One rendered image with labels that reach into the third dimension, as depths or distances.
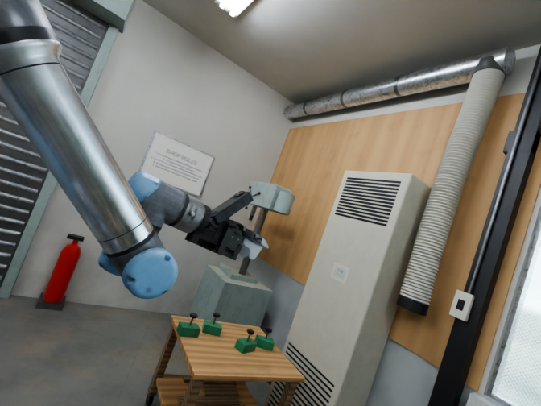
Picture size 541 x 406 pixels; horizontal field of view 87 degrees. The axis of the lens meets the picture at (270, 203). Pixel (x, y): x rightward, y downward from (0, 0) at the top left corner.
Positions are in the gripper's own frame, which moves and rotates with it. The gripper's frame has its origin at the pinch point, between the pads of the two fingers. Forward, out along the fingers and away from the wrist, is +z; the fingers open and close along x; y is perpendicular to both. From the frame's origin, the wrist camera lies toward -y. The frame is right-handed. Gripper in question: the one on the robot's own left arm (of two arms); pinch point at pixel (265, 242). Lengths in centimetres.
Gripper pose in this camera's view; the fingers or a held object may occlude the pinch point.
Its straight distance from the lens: 75.0
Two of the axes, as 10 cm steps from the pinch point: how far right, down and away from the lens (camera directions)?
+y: -3.7, 8.9, -2.5
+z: 7.0, 4.5, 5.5
